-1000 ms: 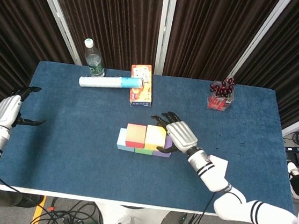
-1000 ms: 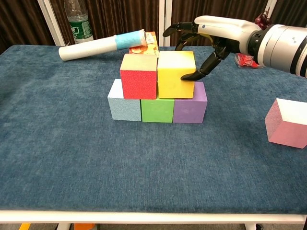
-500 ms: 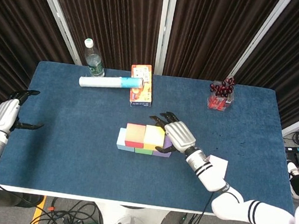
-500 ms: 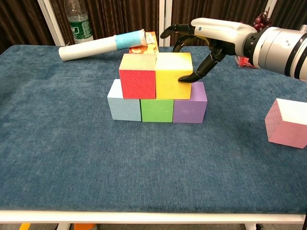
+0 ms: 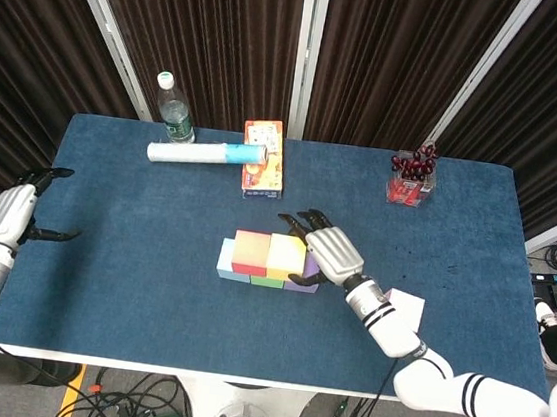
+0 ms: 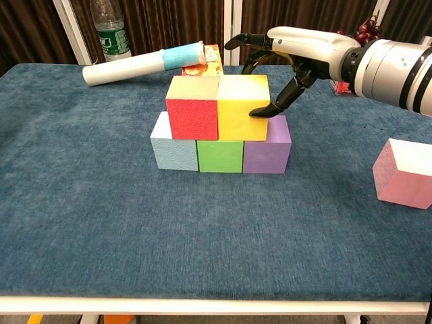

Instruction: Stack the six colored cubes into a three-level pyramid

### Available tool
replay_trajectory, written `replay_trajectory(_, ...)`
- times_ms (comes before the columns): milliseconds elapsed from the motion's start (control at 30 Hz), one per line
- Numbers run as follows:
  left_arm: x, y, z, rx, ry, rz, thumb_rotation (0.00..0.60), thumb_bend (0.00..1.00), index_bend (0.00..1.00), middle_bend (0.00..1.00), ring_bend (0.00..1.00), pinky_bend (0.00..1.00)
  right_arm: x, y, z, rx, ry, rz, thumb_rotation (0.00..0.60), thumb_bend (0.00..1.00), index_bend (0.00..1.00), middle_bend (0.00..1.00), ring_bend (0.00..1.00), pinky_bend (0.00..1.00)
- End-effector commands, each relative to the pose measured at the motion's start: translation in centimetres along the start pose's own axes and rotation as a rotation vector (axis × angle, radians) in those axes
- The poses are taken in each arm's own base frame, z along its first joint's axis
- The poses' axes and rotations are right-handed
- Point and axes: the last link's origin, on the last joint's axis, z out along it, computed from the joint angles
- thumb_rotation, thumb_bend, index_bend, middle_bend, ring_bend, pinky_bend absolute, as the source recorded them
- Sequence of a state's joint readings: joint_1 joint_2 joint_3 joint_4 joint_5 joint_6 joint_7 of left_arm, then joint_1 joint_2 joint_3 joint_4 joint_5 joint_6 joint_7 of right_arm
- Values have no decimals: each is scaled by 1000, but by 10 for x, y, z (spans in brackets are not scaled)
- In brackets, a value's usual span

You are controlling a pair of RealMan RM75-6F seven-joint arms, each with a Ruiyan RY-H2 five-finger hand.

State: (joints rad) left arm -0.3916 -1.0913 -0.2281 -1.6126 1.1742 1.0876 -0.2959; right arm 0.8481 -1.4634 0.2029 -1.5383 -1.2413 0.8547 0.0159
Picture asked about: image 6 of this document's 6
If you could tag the red packet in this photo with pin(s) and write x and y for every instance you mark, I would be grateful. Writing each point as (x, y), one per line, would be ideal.
(344, 88)

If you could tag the white partition frame post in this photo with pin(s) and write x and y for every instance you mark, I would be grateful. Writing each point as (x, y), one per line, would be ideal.
(383, 6)
(72, 33)
(233, 17)

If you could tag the yellow foam cube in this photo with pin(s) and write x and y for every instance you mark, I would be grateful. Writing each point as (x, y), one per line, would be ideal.
(239, 125)

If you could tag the green foam cube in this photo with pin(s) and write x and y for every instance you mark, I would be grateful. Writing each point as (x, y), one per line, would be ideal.
(219, 157)

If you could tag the yellow floor tape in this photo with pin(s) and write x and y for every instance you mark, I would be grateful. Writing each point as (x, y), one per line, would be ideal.
(33, 320)

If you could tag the red foam cube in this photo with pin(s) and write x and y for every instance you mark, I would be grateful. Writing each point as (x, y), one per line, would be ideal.
(192, 118)

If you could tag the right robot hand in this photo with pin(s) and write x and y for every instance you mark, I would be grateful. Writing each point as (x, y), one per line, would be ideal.
(310, 47)

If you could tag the white roll blue band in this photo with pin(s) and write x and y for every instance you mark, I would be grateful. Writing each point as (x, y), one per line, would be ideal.
(128, 67)

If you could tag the brown pleated curtain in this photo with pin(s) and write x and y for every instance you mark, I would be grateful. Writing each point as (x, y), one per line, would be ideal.
(168, 20)

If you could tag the orange object under table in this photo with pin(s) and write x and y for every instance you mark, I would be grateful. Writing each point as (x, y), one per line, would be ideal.
(118, 320)

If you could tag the blue table cloth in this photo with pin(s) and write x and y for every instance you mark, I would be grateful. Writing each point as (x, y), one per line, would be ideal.
(216, 236)

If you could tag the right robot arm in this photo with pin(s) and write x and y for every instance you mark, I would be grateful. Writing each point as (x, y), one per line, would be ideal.
(388, 74)

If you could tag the orange blue snack box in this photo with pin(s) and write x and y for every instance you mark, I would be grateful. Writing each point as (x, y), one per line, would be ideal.
(202, 70)

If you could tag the bunch of red grapes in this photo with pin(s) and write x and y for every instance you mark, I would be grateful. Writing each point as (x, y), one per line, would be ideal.
(366, 28)

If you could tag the white table frame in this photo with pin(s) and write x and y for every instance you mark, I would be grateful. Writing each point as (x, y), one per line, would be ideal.
(216, 306)

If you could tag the light blue foam cube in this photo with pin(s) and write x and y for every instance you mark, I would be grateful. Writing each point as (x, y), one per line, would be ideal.
(173, 155)

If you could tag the purple foam cube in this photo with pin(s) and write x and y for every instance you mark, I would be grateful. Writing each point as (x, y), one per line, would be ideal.
(266, 155)

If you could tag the pink foam cube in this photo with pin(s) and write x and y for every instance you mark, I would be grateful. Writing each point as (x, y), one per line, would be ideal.
(405, 189)

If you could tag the clear bottle green label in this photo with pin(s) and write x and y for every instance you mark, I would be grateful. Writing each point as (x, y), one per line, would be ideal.
(111, 40)

